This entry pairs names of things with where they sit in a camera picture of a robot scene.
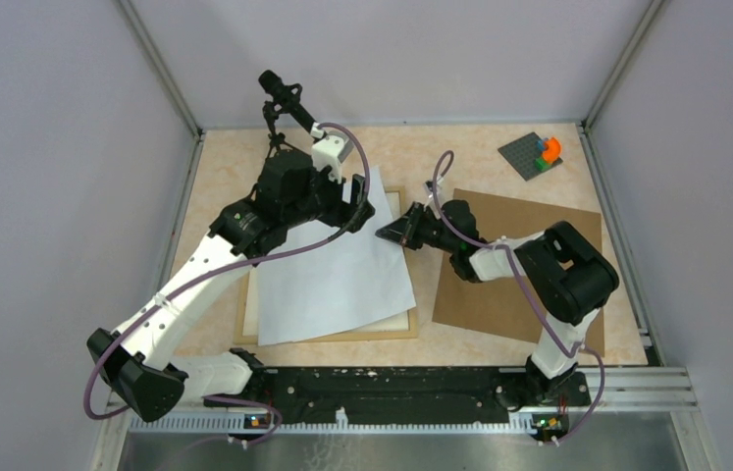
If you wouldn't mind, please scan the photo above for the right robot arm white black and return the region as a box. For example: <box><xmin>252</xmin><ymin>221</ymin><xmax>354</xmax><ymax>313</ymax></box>
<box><xmin>376</xmin><ymin>199</ymin><xmax>619</xmax><ymax>404</ymax></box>

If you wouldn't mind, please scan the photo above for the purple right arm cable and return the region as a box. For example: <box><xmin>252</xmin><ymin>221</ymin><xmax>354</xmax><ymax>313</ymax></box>
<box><xmin>431</xmin><ymin>150</ymin><xmax>606</xmax><ymax>446</ymax></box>

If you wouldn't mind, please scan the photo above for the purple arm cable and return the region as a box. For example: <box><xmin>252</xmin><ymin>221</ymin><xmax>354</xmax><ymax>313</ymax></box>
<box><xmin>83</xmin><ymin>122</ymin><xmax>371</xmax><ymax>449</ymax></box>
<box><xmin>431</xmin><ymin>150</ymin><xmax>606</xmax><ymax>446</ymax></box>

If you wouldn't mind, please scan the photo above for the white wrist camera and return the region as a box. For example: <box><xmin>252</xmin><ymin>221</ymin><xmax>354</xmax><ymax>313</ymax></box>
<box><xmin>309</xmin><ymin>123</ymin><xmax>352</xmax><ymax>183</ymax></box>
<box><xmin>423</xmin><ymin>180</ymin><xmax>442</xmax><ymax>207</ymax></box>

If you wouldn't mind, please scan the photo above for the black mini tripod stand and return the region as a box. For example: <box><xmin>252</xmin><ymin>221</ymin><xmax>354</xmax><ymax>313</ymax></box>
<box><xmin>262</xmin><ymin>101</ymin><xmax>302</xmax><ymax>159</ymax></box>

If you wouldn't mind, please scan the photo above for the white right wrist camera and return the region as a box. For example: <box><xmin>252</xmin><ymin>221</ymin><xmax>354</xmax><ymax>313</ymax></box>
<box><xmin>423</xmin><ymin>180</ymin><xmax>442</xmax><ymax>207</ymax></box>

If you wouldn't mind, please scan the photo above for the colourful toy brick stack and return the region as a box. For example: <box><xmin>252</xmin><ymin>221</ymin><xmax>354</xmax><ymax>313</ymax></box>
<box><xmin>534</xmin><ymin>137</ymin><xmax>562</xmax><ymax>173</ymax></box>

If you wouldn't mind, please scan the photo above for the grey building brick baseplate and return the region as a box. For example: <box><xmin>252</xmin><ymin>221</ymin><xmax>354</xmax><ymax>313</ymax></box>
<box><xmin>497</xmin><ymin>132</ymin><xmax>548</xmax><ymax>182</ymax></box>

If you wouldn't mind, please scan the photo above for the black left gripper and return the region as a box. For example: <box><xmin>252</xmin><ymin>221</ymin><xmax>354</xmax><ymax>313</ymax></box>
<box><xmin>284</xmin><ymin>156</ymin><xmax>375</xmax><ymax>233</ymax></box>

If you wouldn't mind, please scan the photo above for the brown cardboard backing board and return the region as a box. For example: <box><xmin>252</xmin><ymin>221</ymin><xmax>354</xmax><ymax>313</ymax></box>
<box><xmin>433</xmin><ymin>188</ymin><xmax>602</xmax><ymax>342</ymax></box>

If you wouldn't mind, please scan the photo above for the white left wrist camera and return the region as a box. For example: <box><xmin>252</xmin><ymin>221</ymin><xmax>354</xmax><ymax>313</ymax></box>
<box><xmin>309</xmin><ymin>123</ymin><xmax>352</xmax><ymax>183</ymax></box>

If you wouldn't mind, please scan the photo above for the white paper sheet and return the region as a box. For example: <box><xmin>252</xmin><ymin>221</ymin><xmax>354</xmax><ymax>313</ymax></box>
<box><xmin>251</xmin><ymin>167</ymin><xmax>416</xmax><ymax>345</ymax></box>

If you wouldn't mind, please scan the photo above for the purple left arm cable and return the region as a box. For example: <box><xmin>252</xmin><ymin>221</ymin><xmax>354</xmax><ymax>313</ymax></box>
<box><xmin>83</xmin><ymin>122</ymin><xmax>371</xmax><ymax>449</ymax></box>

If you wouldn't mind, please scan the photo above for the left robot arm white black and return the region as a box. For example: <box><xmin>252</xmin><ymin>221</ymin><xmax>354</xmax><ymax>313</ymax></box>
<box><xmin>83</xmin><ymin>151</ymin><xmax>375</xmax><ymax>422</ymax></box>

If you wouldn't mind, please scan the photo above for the aluminium front rail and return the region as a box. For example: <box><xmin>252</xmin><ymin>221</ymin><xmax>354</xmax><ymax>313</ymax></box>
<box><xmin>105</xmin><ymin>367</ymin><xmax>699</xmax><ymax>437</ymax></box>

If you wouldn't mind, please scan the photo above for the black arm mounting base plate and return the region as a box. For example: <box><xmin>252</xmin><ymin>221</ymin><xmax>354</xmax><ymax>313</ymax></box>
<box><xmin>238</xmin><ymin>366</ymin><xmax>596</xmax><ymax>425</ymax></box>

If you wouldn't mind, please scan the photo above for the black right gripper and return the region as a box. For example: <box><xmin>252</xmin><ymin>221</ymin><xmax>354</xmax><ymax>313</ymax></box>
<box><xmin>376</xmin><ymin>202</ymin><xmax>457</xmax><ymax>254</ymax></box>

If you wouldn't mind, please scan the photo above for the black microphone orange tip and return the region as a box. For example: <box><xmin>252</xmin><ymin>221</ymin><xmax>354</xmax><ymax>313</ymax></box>
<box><xmin>258</xmin><ymin>70</ymin><xmax>318</xmax><ymax>133</ymax></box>

